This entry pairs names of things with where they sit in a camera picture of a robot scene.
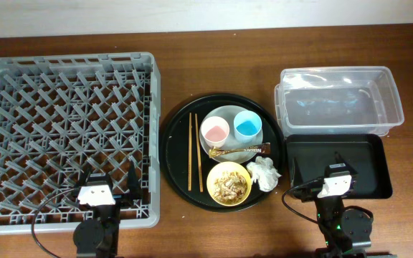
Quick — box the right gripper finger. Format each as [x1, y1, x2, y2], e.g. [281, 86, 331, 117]
[290, 157, 304, 188]
[335, 152, 357, 176]

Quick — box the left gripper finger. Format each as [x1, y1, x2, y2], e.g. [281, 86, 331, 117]
[126, 161, 143, 204]
[73, 164, 92, 196]

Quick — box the white napkin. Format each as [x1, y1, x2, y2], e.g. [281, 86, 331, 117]
[246, 156, 281, 192]

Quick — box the brown instant coffee sachet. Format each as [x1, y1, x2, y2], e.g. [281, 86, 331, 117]
[208, 143, 271, 158]

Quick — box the food scraps and rice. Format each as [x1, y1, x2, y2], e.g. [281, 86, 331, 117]
[213, 171, 248, 204]

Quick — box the yellow plastic bowl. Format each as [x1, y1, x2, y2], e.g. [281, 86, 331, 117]
[206, 161, 252, 206]

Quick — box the blue plastic cup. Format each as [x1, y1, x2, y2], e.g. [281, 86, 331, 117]
[233, 110, 262, 143]

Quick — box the grey round plate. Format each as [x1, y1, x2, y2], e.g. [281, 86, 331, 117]
[200, 105, 263, 155]

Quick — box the pink plastic cup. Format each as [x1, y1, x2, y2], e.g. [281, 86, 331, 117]
[201, 116, 229, 148]

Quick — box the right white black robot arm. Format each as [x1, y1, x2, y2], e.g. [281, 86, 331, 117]
[287, 152, 374, 257]

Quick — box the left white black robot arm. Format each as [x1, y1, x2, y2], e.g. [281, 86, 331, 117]
[73, 164, 143, 257]

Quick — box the black rectangular waste tray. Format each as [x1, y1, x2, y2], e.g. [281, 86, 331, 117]
[286, 134, 393, 199]

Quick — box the clear plastic waste bin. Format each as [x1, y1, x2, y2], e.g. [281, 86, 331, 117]
[275, 66, 404, 137]

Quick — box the grey plastic dishwasher rack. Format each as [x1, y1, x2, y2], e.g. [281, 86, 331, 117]
[0, 52, 161, 235]

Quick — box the round black serving tray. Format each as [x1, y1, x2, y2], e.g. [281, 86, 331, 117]
[159, 93, 287, 212]

